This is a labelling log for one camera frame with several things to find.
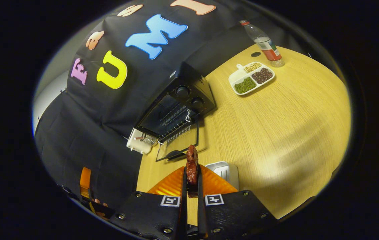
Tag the white divided tray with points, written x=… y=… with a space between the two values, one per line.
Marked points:
x=237 y=77

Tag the brown roasted meat piece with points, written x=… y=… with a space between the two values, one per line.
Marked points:
x=192 y=168

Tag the clear bottle with red label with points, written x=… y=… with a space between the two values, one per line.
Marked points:
x=266 y=45

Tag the green mung beans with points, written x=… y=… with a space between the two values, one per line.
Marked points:
x=244 y=85

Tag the dark red beans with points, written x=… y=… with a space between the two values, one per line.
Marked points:
x=262 y=75

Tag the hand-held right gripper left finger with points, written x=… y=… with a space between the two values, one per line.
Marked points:
x=149 y=213

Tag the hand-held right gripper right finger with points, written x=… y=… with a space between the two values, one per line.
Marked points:
x=232 y=213

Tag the pale soybeans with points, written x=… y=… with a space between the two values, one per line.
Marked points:
x=253 y=67

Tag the white rectangular plate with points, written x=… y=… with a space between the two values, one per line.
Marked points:
x=224 y=171

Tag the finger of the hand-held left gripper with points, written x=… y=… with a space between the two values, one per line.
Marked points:
x=85 y=181

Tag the black electric oven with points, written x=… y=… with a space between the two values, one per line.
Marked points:
x=191 y=83

